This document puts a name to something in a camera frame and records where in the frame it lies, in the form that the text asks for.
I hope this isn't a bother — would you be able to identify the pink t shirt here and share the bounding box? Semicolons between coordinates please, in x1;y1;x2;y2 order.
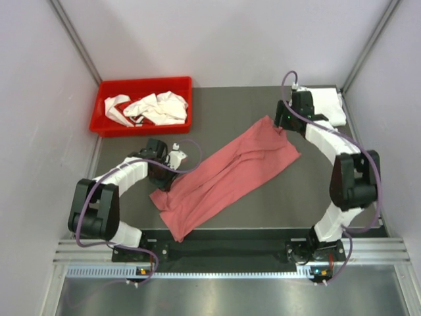
150;117;300;242

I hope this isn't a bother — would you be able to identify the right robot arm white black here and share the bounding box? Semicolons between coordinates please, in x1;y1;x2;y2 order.
274;88;380;261

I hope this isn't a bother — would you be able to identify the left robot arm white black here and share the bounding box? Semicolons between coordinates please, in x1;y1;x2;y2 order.
68;138;187;261

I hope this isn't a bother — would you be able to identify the folded white t shirt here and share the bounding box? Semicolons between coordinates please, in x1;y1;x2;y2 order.
309;88;347;127

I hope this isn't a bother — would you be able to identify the white and red t shirt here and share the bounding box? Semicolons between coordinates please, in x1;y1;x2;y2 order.
104;91;189;127

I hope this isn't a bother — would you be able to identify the red plastic bin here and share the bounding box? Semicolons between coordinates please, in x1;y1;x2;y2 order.
89;76;193;138

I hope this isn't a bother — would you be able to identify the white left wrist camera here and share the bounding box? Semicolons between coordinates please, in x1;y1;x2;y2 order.
166;143;187;170

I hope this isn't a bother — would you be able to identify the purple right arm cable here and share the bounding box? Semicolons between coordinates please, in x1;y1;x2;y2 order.
281;70;384;286

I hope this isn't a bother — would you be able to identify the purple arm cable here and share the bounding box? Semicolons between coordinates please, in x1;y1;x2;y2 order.
281;70;384;286
74;138;203;286

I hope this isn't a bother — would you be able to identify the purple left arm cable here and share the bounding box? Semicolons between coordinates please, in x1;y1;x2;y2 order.
74;138;203;286

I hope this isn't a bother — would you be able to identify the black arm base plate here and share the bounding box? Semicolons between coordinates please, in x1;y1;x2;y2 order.
111;228;349;264

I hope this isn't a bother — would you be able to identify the grey slotted cable duct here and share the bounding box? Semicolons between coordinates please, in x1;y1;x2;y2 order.
66;265;333;279

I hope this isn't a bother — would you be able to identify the right aluminium corner post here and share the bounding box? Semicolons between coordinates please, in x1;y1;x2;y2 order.
340;0;404;93

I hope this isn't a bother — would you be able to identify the aluminium corner post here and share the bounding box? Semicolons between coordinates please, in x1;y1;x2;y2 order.
340;0;404;93
47;0;102;86

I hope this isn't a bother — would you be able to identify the aluminium frame rail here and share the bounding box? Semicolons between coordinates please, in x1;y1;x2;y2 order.
53;238;410;265

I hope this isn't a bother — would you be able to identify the left aluminium corner post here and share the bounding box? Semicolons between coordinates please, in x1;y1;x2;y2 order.
47;0;102;86

